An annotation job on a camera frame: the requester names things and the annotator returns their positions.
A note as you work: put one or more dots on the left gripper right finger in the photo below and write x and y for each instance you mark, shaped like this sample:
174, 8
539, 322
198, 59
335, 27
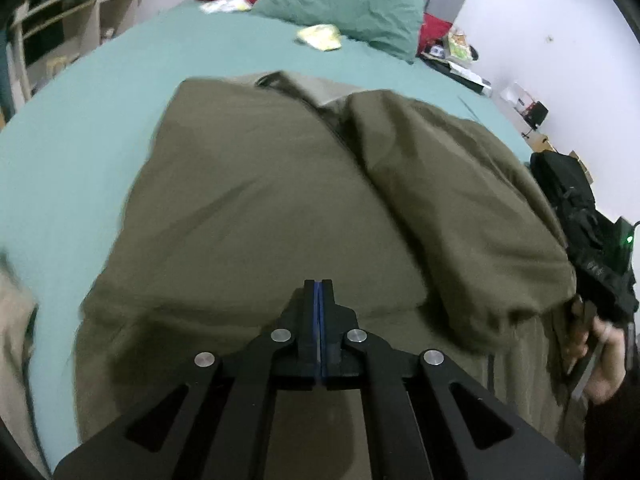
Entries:
425, 417

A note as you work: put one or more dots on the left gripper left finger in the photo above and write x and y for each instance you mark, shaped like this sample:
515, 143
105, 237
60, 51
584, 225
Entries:
212, 418

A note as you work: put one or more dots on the olive green hooded jacket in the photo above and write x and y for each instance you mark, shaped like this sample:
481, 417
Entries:
427, 225

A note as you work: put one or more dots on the right hand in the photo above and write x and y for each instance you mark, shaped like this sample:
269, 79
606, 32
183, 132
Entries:
594, 355

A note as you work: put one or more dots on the black garment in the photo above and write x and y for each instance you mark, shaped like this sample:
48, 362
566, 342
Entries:
569, 192

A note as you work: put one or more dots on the beige cloth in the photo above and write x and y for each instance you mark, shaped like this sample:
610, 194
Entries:
18, 311

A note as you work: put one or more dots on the stack of books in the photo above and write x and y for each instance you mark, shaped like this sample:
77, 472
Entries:
453, 56

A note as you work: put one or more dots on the teal bed sheet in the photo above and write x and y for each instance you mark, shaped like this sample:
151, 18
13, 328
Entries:
69, 156

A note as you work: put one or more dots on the green pillow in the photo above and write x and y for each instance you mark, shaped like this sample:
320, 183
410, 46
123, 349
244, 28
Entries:
392, 26

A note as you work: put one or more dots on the yellow-green packet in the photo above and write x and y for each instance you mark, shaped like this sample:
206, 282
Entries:
321, 37

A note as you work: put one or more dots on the white computer desk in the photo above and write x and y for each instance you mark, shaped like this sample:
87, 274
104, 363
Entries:
45, 38

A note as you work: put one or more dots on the white paper leaflet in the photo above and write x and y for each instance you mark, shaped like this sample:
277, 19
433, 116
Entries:
226, 6

